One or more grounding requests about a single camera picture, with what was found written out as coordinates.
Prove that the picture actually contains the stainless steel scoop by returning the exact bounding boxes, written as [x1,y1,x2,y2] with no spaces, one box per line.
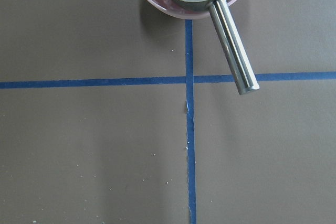
[173,0,260,95]

